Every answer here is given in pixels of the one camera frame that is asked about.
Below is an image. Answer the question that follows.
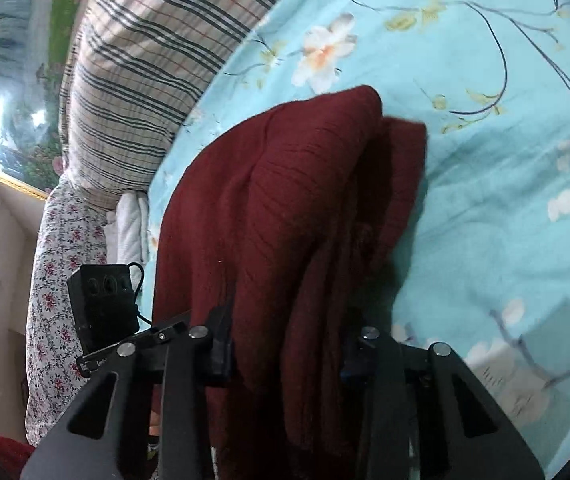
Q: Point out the dark red knit sweater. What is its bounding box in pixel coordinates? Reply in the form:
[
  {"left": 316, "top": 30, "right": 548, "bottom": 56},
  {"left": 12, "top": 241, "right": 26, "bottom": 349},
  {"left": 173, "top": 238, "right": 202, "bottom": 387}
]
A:
[{"left": 153, "top": 86, "right": 427, "bottom": 479}]

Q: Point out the person's left hand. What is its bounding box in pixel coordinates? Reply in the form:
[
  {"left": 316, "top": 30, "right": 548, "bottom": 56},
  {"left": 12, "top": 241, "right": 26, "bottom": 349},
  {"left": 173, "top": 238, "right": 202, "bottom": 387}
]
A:
[{"left": 148, "top": 411, "right": 160, "bottom": 446}]

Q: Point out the white folded towel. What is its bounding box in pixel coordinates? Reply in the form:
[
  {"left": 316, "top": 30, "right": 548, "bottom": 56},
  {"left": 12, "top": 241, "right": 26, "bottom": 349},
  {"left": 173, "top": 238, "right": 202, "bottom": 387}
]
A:
[{"left": 103, "top": 192, "right": 149, "bottom": 266}]

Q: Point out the white red floral quilt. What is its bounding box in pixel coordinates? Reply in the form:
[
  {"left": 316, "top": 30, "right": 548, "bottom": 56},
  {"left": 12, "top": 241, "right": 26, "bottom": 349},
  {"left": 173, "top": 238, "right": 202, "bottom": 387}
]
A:
[{"left": 25, "top": 177, "right": 106, "bottom": 446}]

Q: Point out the light blue floral bed sheet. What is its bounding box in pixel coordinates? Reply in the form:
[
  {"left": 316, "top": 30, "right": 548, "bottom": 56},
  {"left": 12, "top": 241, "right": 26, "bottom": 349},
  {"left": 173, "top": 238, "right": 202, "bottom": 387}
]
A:
[{"left": 148, "top": 0, "right": 570, "bottom": 478}]

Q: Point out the red sleeve with yellow cuff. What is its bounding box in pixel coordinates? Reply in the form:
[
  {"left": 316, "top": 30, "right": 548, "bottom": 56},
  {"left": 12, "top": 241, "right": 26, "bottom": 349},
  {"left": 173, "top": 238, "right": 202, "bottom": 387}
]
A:
[{"left": 0, "top": 436, "right": 36, "bottom": 480}]

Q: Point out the framed landscape painting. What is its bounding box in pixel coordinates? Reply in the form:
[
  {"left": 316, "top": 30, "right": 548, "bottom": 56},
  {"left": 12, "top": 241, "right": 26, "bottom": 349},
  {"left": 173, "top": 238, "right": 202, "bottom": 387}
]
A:
[{"left": 0, "top": 0, "right": 84, "bottom": 198}]

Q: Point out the beige plaid pillow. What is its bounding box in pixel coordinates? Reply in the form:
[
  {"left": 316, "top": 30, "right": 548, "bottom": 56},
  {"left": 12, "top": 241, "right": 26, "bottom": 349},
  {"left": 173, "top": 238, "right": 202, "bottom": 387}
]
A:
[{"left": 60, "top": 0, "right": 279, "bottom": 210}]

